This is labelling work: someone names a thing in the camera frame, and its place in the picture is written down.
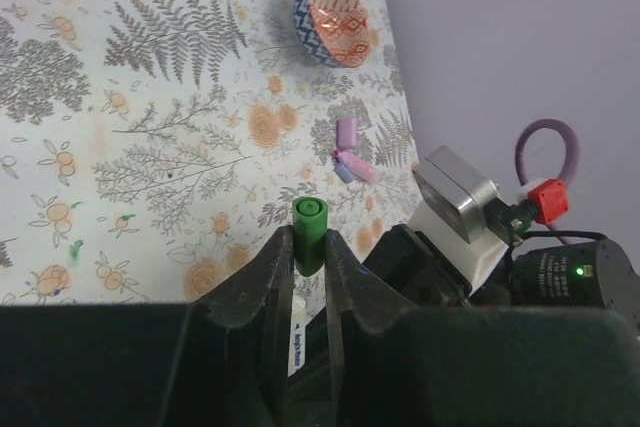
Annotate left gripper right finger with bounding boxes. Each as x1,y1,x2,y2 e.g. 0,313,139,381
325,230,639,426

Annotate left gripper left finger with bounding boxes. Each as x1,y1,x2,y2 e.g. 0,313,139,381
1,226,294,426

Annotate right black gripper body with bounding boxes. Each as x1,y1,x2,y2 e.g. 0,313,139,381
363,224,471,307

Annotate white green marker pen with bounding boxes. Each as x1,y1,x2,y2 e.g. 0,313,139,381
288,294,307,377

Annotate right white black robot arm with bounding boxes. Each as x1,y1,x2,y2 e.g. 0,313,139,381
361,224,639,320

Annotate purple pen cap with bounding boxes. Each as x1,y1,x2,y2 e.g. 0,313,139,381
334,162,355,184

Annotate lilac pen cap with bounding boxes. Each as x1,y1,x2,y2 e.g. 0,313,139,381
336,117,357,150

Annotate red patterned bowl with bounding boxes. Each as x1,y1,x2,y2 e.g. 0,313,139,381
293,0,371,69

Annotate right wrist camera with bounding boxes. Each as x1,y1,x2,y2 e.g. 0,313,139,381
407,146,507,292

